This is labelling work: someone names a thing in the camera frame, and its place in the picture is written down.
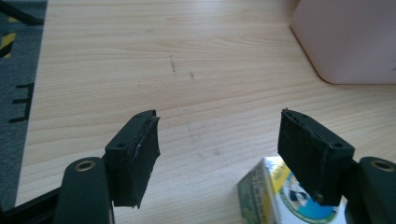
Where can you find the small green yellow carton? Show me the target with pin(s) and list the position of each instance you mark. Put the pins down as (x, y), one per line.
(267, 193)

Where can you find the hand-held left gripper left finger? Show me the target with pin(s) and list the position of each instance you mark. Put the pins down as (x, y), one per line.
(130, 161)

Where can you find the black tape floor marking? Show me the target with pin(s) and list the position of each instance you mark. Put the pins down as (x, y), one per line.
(27, 102)

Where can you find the pale pink plastic container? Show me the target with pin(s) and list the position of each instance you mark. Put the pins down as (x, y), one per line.
(351, 40)

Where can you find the black bar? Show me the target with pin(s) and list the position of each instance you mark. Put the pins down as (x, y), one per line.
(18, 15)

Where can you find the yellow black hazard tape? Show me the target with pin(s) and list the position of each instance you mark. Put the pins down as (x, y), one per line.
(7, 42)

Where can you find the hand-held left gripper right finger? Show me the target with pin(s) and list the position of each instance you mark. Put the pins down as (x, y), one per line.
(311, 155)

